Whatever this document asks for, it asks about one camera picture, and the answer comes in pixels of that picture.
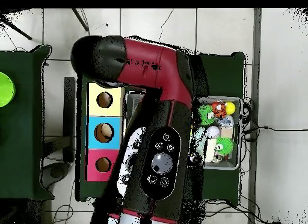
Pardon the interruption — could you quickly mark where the wooden three-hole box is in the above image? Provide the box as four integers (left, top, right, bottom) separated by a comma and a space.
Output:
85, 82, 126, 183

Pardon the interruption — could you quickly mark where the clear mesh bin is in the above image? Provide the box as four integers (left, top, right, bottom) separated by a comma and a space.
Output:
123, 91, 244, 172

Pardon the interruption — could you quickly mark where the cream knit cloth roll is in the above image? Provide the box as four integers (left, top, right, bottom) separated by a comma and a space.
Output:
205, 138, 218, 163

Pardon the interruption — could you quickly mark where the orange tiger plush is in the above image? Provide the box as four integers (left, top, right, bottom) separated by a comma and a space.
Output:
210, 101, 228, 118

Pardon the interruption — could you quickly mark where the green spiky ball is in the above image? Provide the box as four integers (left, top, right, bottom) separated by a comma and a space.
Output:
215, 137, 235, 157

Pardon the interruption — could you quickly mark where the dark green tablecloth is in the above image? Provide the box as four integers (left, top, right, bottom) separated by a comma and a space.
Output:
76, 43, 246, 207

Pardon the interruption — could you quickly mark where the black upright bar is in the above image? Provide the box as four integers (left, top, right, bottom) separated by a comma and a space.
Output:
63, 76, 77, 163

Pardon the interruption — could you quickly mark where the black tripod leg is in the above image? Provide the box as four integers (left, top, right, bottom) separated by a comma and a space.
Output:
0, 14, 32, 41
72, 8, 90, 32

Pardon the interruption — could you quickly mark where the green covered side table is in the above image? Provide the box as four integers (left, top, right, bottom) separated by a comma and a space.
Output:
0, 45, 54, 202

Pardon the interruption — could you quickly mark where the lime green round object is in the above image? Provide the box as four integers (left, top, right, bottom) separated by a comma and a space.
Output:
0, 72, 16, 108

